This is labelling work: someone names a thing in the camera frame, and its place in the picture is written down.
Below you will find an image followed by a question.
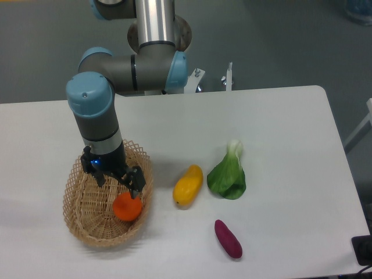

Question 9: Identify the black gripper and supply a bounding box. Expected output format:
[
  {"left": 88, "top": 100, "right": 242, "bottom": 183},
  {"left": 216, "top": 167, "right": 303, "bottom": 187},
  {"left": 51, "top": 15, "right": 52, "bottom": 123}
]
[{"left": 80, "top": 145, "right": 146, "bottom": 199}]

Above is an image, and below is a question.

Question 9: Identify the orange fruit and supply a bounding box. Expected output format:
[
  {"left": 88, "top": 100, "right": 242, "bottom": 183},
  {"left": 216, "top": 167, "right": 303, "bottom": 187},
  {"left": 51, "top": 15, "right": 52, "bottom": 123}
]
[{"left": 112, "top": 192, "right": 142, "bottom": 221}]

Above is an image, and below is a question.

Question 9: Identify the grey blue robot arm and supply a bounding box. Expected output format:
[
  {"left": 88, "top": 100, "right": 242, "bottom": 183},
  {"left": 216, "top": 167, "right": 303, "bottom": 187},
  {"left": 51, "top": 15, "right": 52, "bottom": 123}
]
[{"left": 66, "top": 1, "right": 188, "bottom": 198}]

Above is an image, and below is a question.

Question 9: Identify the woven wicker basket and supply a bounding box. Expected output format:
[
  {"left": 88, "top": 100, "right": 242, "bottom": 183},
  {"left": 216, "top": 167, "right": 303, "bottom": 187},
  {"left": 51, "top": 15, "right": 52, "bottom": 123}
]
[{"left": 63, "top": 139, "right": 153, "bottom": 248}]

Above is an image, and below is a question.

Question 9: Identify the yellow mango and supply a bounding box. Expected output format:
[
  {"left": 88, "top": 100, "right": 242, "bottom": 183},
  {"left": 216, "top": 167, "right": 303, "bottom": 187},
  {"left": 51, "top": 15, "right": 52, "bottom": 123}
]
[{"left": 173, "top": 164, "right": 203, "bottom": 207}]

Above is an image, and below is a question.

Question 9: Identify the green bok choy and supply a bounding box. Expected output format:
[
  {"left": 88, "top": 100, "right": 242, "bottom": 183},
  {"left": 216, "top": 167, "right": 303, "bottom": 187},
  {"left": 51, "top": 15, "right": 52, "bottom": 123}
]
[{"left": 207, "top": 139, "right": 246, "bottom": 200}]

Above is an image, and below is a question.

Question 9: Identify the purple sweet potato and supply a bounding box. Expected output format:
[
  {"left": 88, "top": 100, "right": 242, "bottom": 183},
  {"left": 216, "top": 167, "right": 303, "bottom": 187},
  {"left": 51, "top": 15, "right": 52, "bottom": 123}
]
[{"left": 214, "top": 220, "right": 243, "bottom": 259}]

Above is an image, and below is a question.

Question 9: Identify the black device at edge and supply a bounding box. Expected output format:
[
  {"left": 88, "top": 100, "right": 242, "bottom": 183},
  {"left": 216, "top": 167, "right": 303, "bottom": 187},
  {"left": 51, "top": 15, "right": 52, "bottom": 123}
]
[{"left": 351, "top": 235, "right": 371, "bottom": 266}]

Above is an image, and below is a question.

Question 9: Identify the blue bag in corner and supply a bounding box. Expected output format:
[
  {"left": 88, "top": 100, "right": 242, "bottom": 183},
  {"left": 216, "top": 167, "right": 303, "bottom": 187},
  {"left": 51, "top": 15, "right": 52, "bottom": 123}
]
[{"left": 344, "top": 0, "right": 371, "bottom": 26}]

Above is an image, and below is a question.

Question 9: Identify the white frame at right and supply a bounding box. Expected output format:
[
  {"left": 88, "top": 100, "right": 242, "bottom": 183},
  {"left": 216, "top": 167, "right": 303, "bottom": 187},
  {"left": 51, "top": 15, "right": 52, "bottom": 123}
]
[{"left": 343, "top": 98, "right": 371, "bottom": 154}]

